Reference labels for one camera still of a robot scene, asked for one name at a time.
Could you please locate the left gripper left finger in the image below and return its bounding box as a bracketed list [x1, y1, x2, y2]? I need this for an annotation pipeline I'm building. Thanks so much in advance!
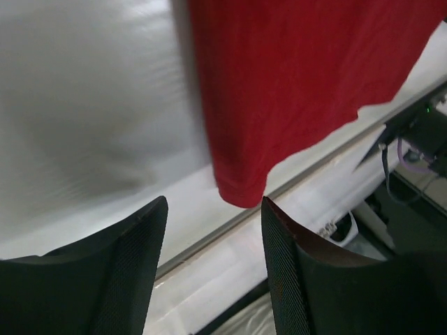
[1, 196, 168, 334]

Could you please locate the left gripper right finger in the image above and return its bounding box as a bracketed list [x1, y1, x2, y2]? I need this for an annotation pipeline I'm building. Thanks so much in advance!
[261, 198, 446, 334]

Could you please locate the red t-shirt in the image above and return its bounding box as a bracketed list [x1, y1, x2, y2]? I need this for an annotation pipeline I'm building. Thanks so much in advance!
[187, 0, 446, 208]

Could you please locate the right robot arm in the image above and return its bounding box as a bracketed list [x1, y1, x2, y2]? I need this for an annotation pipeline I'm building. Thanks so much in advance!
[346, 77, 446, 258]

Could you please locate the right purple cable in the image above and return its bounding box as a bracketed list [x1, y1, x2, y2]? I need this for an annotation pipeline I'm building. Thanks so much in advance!
[396, 136, 437, 174]

